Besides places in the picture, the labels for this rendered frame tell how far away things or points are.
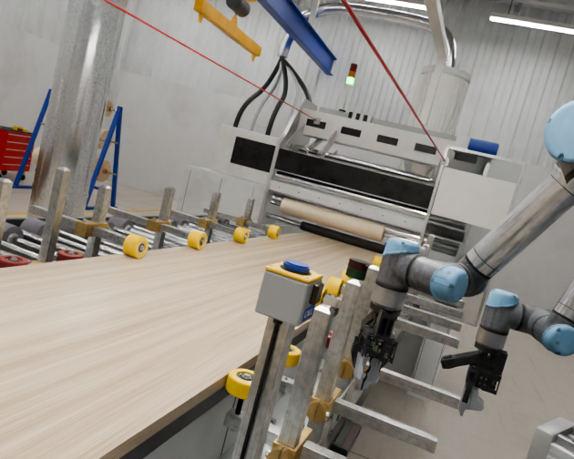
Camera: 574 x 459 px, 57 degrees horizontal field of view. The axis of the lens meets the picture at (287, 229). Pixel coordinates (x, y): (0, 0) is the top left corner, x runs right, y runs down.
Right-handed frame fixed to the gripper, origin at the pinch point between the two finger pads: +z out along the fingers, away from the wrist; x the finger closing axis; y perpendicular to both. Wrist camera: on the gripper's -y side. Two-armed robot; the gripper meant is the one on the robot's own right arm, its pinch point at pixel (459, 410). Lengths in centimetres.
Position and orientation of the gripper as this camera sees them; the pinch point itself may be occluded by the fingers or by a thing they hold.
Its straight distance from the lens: 162.7
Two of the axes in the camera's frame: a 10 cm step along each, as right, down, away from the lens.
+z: -2.5, 9.6, 1.2
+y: 9.1, 2.7, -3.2
